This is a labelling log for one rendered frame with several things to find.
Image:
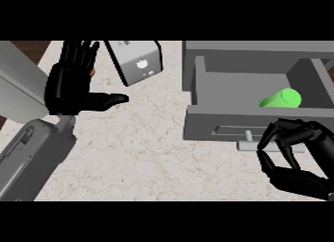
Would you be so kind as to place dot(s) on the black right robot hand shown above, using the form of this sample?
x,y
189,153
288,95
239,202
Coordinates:
x,y
322,151

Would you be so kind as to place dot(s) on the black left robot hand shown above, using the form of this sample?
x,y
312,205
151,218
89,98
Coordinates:
x,y
66,91

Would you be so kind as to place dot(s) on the grey open drawer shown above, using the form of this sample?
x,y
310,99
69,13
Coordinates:
x,y
233,88

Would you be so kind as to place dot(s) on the small orange item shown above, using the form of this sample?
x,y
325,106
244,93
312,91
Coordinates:
x,y
92,73

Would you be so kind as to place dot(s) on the grey cabinet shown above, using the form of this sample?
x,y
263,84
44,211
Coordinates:
x,y
248,50

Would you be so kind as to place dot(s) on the grey box-shaped toaster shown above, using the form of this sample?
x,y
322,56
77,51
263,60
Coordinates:
x,y
139,61

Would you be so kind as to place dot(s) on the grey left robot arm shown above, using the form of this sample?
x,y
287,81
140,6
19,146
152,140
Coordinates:
x,y
29,157

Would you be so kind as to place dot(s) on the green cup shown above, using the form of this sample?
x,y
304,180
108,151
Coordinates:
x,y
282,99

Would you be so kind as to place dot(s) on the pale grey appliance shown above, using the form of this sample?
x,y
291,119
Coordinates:
x,y
10,85

